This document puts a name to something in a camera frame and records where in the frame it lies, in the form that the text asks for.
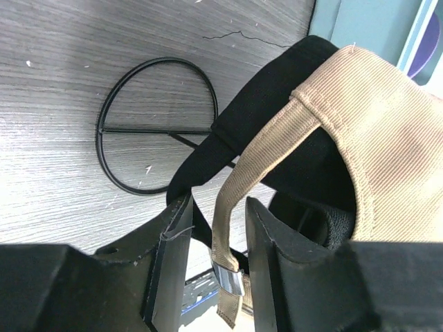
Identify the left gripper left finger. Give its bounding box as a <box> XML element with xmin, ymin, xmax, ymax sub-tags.
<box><xmin>1</xmin><ymin>195</ymin><xmax>193</xmax><ymax>331</ymax></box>

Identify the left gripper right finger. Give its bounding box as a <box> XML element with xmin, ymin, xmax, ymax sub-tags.
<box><xmin>246</xmin><ymin>198</ymin><xmax>442</xmax><ymax>331</ymax></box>

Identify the black cap gold logo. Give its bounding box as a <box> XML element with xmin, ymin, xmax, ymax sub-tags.
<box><xmin>166</xmin><ymin>35</ymin><xmax>356</xmax><ymax>250</ymax></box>

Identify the tan cap black logo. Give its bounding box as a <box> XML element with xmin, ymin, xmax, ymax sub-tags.
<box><xmin>212</xmin><ymin>46</ymin><xmax>442</xmax><ymax>326</ymax></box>

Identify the teal plastic bin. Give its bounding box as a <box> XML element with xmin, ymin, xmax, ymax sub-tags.
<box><xmin>309</xmin><ymin>0</ymin><xmax>442</xmax><ymax>91</ymax></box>

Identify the purple cap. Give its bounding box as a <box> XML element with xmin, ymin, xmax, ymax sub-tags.
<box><xmin>408</xmin><ymin>12</ymin><xmax>440</xmax><ymax>78</ymax></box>

